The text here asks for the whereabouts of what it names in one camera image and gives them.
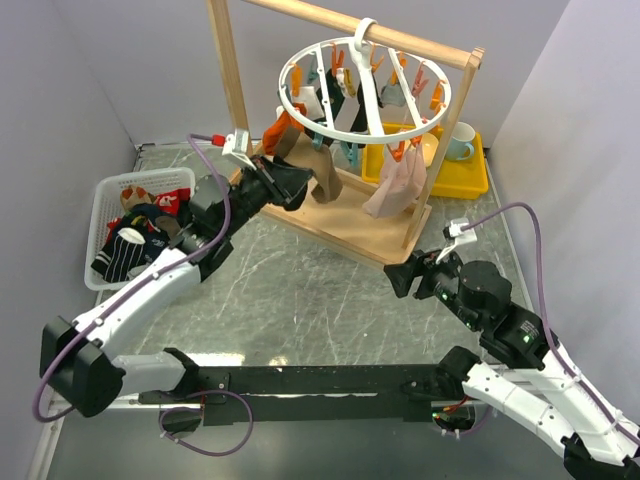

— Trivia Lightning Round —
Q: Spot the white plastic laundry basket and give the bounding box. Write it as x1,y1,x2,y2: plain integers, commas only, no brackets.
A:
84,167,195,291

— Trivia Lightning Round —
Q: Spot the white round clip hanger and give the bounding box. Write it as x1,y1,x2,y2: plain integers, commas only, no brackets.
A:
278,17,452,145

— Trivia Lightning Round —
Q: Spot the tan brown ribbed sock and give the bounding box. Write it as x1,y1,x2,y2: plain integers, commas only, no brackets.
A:
274,126,343,204

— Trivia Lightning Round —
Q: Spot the dark green dotted sock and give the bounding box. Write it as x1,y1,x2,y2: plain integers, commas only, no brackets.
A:
325,70,345,120

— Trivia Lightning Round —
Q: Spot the pale green mug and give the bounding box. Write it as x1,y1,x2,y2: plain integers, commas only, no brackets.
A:
445,122,476,161

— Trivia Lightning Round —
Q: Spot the black brown sock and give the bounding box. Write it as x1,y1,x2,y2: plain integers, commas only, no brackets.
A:
153,215,182,240

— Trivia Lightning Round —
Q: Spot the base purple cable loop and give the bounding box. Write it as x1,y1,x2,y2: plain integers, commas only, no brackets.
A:
158,389,255,458

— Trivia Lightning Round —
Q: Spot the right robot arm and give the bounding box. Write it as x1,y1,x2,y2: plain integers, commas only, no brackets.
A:
383,250,639,479

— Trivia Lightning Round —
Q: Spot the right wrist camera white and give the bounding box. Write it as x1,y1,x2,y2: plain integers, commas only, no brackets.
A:
436,217,477,264

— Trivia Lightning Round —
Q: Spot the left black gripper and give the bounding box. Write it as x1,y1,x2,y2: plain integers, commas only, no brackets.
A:
220,154,314,238

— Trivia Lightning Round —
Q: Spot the wooden hanger rack frame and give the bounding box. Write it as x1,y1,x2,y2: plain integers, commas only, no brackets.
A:
205,0,487,271

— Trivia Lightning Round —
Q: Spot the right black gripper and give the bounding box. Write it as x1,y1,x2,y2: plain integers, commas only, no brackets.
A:
380,240,481,328

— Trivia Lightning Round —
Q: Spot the navy patterned sock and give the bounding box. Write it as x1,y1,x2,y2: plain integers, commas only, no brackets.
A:
119,204,177,232

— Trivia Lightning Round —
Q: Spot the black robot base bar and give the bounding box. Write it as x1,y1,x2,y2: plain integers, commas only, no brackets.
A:
138,364,464,426

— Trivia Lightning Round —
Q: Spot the red sock in basket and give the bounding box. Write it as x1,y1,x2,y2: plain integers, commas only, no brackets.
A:
107,188,191,240

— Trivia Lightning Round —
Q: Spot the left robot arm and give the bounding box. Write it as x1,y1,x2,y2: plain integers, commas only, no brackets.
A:
40,156,313,417

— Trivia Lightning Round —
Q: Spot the navy striped sock in basket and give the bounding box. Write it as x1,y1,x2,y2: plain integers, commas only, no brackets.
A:
91,227,147,283

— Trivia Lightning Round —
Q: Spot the white small sock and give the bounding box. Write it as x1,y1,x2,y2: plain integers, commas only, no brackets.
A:
294,85,325,121

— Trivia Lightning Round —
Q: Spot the pink sheer sock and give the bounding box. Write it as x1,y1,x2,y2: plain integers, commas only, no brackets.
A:
362,135,427,218

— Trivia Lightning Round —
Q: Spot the argyle tan sock in basket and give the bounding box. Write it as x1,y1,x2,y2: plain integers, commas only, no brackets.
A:
120,185,154,211

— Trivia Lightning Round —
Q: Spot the orange sock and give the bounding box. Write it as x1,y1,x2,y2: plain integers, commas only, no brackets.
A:
262,107,304,156

